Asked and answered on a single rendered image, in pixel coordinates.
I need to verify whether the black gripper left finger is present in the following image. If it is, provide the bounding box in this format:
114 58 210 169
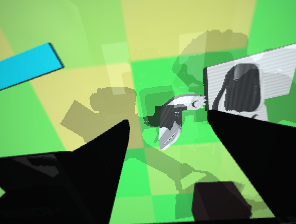
0 119 130 224

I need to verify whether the cyan flat bar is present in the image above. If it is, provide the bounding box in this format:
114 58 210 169
0 43 64 90

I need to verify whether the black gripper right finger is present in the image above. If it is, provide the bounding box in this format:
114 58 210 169
207 109 296 217

